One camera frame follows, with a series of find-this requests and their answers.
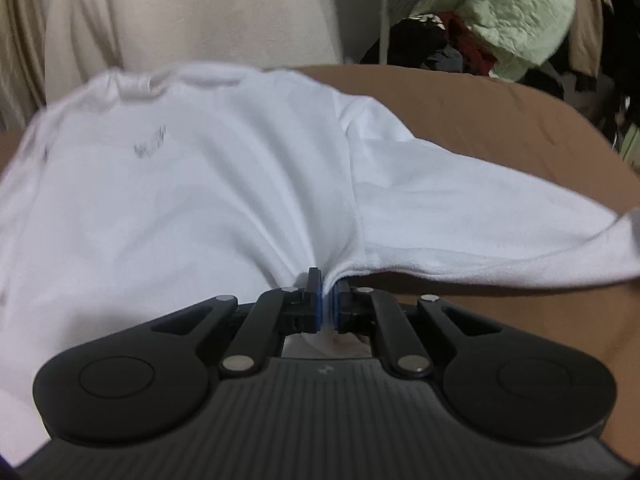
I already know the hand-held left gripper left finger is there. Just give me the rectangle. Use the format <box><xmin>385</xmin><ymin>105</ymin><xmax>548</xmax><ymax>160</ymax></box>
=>
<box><xmin>149</xmin><ymin>267</ymin><xmax>326</xmax><ymax>377</ymax></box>

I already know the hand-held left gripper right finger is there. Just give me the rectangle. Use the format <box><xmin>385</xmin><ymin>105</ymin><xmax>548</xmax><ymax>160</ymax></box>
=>
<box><xmin>333</xmin><ymin>280</ymin><xmax>502</xmax><ymax>379</ymax></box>

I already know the white t-shirt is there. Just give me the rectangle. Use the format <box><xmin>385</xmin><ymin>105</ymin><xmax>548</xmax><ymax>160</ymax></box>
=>
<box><xmin>0</xmin><ymin>61</ymin><xmax>640</xmax><ymax>466</ymax></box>

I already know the pile of dark clothes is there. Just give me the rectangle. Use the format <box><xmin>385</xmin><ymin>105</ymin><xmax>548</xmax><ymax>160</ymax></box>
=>
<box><xmin>360</xmin><ymin>10</ymin><xmax>501</xmax><ymax>77</ymax></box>

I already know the white pole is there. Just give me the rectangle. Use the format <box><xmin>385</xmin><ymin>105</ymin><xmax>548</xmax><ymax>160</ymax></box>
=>
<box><xmin>376</xmin><ymin>0</ymin><xmax>397</xmax><ymax>64</ymax></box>

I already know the cream curtain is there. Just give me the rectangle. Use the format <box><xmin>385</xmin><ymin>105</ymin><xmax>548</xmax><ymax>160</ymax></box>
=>
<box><xmin>0</xmin><ymin>0</ymin><xmax>351</xmax><ymax>126</ymax></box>

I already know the light green quilted blanket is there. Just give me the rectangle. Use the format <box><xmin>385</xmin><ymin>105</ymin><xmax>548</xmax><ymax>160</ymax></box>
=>
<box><xmin>410</xmin><ymin>0</ymin><xmax>576</xmax><ymax>82</ymax></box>

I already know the beige hanging garment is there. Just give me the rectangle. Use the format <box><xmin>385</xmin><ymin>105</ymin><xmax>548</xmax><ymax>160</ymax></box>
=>
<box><xmin>567</xmin><ymin>0</ymin><xmax>617</xmax><ymax>79</ymax></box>

